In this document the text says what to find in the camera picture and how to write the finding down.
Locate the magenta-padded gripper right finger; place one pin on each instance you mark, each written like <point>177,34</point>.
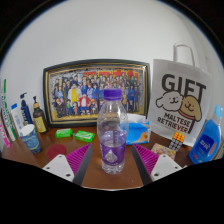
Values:
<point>146,156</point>

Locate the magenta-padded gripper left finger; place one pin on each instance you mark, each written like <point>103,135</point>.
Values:
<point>77,156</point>

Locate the clear purple-capped water bottle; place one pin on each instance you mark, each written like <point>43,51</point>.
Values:
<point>112,146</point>

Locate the small patterned packet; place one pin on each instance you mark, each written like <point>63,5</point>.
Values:
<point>163,150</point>

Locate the flat round red coaster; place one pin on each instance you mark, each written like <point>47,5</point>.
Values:
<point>56,151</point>

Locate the green soap bar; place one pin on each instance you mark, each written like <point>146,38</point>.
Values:
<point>84,136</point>
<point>64,133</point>

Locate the blue tissue pack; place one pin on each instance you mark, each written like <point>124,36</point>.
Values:
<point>138,131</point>

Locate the colourful puzzle cube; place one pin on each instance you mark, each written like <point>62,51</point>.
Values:
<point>176,141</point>

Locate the dark amber pump bottle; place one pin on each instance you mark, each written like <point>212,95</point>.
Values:
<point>40,120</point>

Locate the blue detergent bottle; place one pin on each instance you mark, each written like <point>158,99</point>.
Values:
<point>205,143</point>

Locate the framed group picture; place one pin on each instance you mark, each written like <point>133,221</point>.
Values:
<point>76,93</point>

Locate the white printed gift bag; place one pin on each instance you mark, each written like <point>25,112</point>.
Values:
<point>181,100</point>

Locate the dark blue pump bottle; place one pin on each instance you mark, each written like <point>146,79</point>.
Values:
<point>26,111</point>

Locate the white blue-capped bottle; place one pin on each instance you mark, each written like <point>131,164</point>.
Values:
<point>17,118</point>

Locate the pink tube box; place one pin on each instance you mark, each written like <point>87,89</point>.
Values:
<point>4,135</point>

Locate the white green tube box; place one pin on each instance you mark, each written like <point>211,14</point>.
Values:
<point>7,113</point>

